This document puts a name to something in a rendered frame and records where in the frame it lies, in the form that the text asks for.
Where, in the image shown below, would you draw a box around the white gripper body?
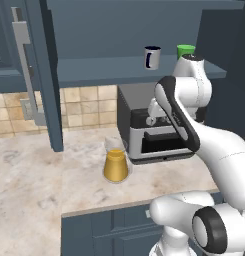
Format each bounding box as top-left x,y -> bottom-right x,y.
146,98 -> 173,127

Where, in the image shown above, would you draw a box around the blue open wall cupboard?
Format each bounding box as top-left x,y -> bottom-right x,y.
46,0 -> 245,89

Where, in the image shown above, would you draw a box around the blue closed cupboard door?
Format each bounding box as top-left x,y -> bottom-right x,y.
0,0 -> 42,95

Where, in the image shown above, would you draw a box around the glass pitcher with yellow liquid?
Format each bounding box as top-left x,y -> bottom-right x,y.
102,134 -> 134,184

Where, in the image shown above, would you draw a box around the blue open cupboard door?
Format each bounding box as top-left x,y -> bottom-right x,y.
24,0 -> 65,153

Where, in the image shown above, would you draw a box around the grey cupboard door handle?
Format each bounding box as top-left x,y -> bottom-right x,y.
10,6 -> 47,127

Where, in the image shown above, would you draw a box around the blue base cupboards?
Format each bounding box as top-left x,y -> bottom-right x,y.
60,191 -> 226,256

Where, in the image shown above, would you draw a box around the white mug with dark handle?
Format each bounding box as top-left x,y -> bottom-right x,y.
143,45 -> 162,71

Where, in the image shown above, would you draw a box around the dark blue tall cupboard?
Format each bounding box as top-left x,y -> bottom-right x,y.
194,0 -> 245,148

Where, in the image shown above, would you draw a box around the green cup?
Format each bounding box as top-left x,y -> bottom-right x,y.
176,44 -> 197,61

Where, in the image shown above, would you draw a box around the grey and black toaster oven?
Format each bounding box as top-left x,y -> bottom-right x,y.
116,82 -> 209,166

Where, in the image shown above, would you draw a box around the grey wall socket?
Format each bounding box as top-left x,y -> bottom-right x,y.
20,98 -> 37,121

